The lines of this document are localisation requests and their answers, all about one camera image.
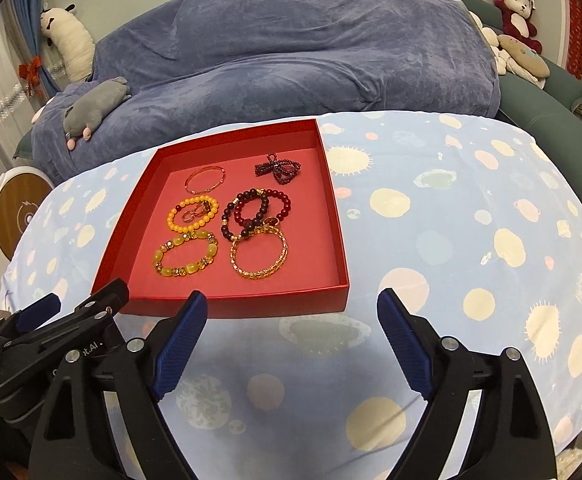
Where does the red curtain bow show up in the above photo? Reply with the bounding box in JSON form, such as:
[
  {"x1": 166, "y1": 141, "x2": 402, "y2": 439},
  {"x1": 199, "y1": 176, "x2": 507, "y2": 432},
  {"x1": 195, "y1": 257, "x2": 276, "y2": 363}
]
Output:
[{"x1": 18, "y1": 55, "x2": 44, "y2": 96}]

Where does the dark red bead bracelet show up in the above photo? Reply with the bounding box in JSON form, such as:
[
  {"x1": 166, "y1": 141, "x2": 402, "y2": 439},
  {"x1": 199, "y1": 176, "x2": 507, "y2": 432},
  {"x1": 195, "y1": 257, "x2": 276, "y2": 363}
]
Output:
[{"x1": 231, "y1": 189, "x2": 292, "y2": 231}]

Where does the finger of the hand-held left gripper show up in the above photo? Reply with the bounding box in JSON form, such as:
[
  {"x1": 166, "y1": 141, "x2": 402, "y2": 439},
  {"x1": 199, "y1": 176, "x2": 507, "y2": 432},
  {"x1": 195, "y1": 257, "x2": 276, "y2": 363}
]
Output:
[
  {"x1": 0, "y1": 294, "x2": 62, "y2": 348},
  {"x1": 0, "y1": 280, "x2": 129, "y2": 396}
]

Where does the light blue printed blanket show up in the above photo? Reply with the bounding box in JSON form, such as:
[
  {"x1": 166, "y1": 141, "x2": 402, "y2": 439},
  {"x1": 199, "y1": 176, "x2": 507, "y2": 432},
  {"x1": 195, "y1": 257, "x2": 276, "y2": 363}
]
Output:
[{"x1": 0, "y1": 110, "x2": 582, "y2": 480}]

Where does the green sofa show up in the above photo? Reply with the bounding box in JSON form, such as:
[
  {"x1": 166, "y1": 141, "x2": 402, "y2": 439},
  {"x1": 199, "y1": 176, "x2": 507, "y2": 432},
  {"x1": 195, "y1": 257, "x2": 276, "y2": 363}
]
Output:
[{"x1": 428, "y1": 0, "x2": 582, "y2": 136}]

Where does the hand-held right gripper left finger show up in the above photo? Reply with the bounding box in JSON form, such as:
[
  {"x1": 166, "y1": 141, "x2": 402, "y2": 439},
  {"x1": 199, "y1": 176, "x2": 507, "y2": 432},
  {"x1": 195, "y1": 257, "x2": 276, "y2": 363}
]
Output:
[{"x1": 28, "y1": 290, "x2": 209, "y2": 480}]

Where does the cream plush toy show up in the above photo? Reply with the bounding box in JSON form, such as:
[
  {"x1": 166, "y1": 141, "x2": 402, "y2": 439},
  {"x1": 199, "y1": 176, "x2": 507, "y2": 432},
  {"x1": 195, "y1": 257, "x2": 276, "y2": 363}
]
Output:
[{"x1": 471, "y1": 10, "x2": 552, "y2": 91}]

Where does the blue curtain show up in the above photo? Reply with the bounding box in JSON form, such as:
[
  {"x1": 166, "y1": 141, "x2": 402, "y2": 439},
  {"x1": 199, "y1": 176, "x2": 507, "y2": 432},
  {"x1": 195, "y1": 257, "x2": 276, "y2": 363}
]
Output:
[{"x1": 8, "y1": 0, "x2": 66, "y2": 106}]

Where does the yellow round bead bracelet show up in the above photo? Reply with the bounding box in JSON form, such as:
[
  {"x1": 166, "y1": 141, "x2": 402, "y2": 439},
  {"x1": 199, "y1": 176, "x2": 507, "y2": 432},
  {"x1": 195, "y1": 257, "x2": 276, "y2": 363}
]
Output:
[{"x1": 166, "y1": 195, "x2": 220, "y2": 233}]

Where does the red cardboard box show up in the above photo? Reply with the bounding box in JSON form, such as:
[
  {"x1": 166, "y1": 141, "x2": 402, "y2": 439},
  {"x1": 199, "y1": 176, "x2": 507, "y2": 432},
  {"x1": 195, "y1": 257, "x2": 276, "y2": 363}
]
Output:
[{"x1": 91, "y1": 119, "x2": 350, "y2": 320}]

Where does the gold chain bracelet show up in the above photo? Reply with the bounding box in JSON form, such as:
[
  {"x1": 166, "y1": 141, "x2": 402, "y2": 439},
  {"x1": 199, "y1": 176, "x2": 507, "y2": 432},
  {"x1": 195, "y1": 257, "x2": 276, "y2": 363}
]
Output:
[{"x1": 228, "y1": 225, "x2": 289, "y2": 280}]

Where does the yellow-green large bead bracelet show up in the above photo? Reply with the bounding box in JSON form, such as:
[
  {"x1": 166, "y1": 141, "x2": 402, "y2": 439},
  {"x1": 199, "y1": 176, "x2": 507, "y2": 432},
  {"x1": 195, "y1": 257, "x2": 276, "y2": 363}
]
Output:
[{"x1": 152, "y1": 229, "x2": 220, "y2": 277}]

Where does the grey plush mouse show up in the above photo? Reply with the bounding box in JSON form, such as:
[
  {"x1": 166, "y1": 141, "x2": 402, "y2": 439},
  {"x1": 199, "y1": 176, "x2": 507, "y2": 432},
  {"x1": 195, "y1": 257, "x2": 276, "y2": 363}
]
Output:
[{"x1": 63, "y1": 76, "x2": 132, "y2": 152}]

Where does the dark brown bead bracelet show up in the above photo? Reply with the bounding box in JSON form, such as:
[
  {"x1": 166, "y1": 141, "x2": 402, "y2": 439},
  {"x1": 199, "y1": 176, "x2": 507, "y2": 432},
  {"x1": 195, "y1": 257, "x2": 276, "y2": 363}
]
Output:
[{"x1": 220, "y1": 187, "x2": 272, "y2": 241}]

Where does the blue velvet sofa cover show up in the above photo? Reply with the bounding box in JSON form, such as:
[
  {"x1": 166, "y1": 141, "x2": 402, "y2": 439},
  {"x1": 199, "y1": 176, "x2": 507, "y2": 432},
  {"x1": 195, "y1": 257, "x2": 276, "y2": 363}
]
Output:
[{"x1": 31, "y1": 0, "x2": 502, "y2": 186}]

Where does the white plush cow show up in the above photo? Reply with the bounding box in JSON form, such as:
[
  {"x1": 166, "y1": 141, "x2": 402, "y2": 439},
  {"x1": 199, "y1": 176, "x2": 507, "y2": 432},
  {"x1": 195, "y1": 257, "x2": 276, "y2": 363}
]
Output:
[{"x1": 40, "y1": 4, "x2": 96, "y2": 83}]

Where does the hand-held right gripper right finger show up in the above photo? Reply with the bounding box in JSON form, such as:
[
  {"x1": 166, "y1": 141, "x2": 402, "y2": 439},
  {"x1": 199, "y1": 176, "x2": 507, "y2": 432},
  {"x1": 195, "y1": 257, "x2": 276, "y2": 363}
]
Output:
[{"x1": 377, "y1": 287, "x2": 558, "y2": 480}]

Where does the red plush bear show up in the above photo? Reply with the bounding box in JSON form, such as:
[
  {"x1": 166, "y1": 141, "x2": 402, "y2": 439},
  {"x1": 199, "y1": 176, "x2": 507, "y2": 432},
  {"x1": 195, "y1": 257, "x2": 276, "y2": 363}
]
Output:
[{"x1": 493, "y1": 0, "x2": 543, "y2": 56}]

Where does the white round wooden-top device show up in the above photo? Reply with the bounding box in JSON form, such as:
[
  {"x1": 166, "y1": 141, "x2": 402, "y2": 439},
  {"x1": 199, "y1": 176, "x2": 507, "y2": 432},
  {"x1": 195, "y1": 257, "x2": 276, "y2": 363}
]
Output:
[{"x1": 0, "y1": 170, "x2": 54, "y2": 281}]

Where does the dark red beaded bow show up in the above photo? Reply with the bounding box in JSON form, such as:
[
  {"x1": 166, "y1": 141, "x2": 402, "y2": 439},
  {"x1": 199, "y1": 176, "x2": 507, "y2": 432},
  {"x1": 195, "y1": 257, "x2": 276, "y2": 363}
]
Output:
[{"x1": 254, "y1": 152, "x2": 302, "y2": 184}]

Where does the thin gold bangle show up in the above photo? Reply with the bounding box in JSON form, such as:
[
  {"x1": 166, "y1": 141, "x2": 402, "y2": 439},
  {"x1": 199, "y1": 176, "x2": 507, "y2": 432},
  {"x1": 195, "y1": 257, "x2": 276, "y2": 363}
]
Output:
[{"x1": 185, "y1": 165, "x2": 228, "y2": 196}]

